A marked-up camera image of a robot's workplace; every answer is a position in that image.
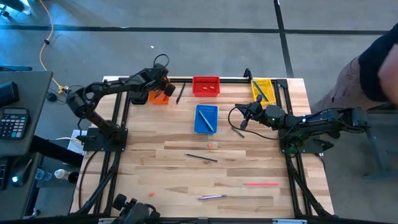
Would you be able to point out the yellow plastic bin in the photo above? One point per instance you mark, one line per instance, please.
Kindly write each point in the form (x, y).
(269, 93)

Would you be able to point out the black mechanical device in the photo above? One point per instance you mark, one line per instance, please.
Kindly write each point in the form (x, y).
(136, 213)

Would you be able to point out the bottle with black cap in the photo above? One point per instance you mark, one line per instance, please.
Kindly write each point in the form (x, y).
(63, 174)

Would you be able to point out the red plastic bin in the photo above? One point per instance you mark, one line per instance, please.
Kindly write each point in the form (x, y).
(199, 92)

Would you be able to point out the black plug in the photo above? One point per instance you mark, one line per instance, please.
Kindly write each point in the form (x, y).
(51, 97)

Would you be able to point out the person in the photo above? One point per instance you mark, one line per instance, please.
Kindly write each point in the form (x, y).
(370, 74)

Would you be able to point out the white paper sheet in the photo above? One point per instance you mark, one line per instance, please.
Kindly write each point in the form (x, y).
(76, 141)

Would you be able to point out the orange plastic bin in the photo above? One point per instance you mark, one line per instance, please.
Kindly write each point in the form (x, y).
(155, 100)

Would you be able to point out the black pen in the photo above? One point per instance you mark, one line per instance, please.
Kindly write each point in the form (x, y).
(180, 93)

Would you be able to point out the dark grey side desk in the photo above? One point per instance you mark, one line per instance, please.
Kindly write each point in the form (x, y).
(18, 202)

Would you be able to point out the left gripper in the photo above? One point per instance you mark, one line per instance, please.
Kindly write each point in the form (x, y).
(160, 74)

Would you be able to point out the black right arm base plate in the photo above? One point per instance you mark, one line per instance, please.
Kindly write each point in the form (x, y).
(312, 146)

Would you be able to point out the black floor tape strip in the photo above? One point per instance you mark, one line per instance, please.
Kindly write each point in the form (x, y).
(284, 53)
(155, 30)

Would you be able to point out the purple pen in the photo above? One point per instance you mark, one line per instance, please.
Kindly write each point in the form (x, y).
(213, 197)

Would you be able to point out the black box on desk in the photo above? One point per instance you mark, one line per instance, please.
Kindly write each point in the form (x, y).
(7, 93)

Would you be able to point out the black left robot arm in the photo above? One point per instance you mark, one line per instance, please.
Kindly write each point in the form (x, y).
(118, 84)

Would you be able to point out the dark keyboard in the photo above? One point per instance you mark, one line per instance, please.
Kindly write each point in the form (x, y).
(2, 172)

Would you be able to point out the dark green pencil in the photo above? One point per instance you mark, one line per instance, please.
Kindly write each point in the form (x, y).
(201, 157)

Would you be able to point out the clear plastic bottle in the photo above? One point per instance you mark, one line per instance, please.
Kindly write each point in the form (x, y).
(43, 175)

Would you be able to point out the grey metal stand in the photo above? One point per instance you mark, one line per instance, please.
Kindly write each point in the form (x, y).
(374, 149)

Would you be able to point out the dark green crayon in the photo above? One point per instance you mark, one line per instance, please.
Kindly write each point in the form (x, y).
(237, 132)

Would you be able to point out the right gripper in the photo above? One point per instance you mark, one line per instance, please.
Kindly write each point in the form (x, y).
(259, 113)

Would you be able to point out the black mouse with green light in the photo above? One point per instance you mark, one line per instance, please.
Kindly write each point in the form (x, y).
(21, 174)

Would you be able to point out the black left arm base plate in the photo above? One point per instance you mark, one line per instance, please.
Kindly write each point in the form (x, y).
(93, 143)

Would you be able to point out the black desk beam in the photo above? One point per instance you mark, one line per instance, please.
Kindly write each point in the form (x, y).
(56, 151)

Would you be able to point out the black table clamp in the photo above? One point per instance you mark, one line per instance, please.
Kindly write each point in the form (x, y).
(247, 73)

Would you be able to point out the black calculator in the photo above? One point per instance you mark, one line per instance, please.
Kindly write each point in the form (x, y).
(14, 123)

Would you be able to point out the blue plastic bin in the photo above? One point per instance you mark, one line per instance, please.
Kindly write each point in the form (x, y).
(211, 112)

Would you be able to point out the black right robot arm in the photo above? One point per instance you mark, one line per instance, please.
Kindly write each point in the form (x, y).
(311, 119)

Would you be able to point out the pink crayon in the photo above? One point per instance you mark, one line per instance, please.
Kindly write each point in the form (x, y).
(261, 183)

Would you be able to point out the dark teal crayon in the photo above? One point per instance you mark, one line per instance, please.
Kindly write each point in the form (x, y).
(258, 88)

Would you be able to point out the black aluminium table frame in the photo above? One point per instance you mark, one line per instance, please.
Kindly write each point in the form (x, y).
(233, 80)

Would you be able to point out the grey metal bracket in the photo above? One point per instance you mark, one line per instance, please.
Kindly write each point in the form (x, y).
(107, 220)
(289, 221)

